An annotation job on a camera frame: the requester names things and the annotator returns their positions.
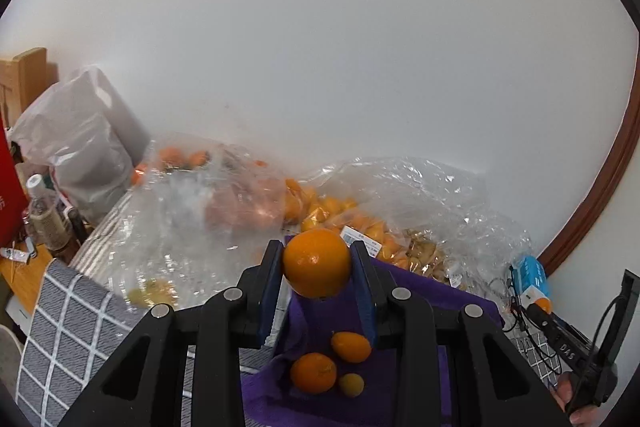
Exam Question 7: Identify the clear bag of kumquats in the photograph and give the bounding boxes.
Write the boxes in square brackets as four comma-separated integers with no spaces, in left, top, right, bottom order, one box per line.
[282,157,416,270]

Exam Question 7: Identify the deep orange mandarin with stem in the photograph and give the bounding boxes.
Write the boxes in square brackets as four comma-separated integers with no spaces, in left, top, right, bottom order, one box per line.
[290,352,338,395]

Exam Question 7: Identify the light wooden furniture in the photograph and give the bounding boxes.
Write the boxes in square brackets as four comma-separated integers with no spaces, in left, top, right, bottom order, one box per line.
[0,48,60,128]

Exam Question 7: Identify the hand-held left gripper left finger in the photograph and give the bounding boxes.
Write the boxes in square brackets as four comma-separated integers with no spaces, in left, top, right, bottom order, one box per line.
[59,239,286,427]

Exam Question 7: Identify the oval orange kumquat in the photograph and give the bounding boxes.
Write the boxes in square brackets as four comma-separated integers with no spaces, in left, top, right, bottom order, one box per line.
[331,331,372,364]

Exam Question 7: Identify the wooden side table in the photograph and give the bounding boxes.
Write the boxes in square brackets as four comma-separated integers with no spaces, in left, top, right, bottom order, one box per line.
[0,242,57,315]

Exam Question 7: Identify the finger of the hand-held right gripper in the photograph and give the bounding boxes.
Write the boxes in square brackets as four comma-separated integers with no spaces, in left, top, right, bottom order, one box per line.
[530,304,557,334]

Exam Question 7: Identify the small yellow-green fruit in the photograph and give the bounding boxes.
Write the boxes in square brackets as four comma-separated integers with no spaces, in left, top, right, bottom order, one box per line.
[338,373,364,399]

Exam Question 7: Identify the red box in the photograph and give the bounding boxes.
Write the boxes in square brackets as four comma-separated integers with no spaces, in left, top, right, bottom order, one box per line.
[0,114,27,248]

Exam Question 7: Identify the black cables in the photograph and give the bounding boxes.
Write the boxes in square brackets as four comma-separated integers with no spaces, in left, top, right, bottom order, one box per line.
[492,264,621,383]

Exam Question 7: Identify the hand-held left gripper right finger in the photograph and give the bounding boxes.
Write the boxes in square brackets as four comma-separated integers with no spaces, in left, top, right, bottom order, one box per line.
[348,242,571,427]

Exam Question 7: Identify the light orange round orange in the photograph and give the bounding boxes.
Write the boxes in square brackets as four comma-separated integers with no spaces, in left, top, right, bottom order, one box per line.
[282,228,352,299]

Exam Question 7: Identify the dark bottle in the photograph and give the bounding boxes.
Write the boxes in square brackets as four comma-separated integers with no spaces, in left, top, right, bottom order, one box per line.
[65,206,89,249]

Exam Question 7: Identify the purple cloth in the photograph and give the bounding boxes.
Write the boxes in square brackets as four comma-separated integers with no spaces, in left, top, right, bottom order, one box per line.
[240,234,503,427]

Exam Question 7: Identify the clear bag of tan fruits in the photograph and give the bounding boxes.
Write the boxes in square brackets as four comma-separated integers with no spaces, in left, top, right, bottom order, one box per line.
[320,157,536,295]

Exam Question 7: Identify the person's right hand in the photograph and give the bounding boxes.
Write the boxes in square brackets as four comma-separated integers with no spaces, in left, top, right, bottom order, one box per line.
[555,371,603,427]

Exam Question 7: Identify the white-capped clear bottle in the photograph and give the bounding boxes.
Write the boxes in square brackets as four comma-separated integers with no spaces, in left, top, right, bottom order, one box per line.
[25,173,66,253]

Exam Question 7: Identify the clear bag of oranges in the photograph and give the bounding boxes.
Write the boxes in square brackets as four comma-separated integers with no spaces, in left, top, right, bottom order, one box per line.
[95,139,293,310]

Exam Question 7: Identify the white plastic bag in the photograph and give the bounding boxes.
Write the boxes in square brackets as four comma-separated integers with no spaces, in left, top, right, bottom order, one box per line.
[9,66,151,225]

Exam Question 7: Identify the grey checked bed sheet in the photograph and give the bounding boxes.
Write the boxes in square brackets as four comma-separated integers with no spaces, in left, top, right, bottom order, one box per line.
[15,192,568,427]

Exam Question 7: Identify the blue and white tissue pack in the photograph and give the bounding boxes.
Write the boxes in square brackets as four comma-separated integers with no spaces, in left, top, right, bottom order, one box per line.
[511,255,552,303]

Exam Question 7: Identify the brown wooden door frame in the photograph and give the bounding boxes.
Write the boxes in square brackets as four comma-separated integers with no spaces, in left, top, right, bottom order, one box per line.
[537,94,640,278]

